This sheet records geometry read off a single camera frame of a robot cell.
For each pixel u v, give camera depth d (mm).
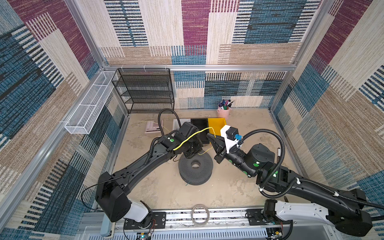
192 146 647
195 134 447
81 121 699
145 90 1110
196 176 810
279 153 956
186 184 817
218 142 518
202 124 1185
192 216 743
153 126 1085
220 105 1083
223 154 489
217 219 745
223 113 1093
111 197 398
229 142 459
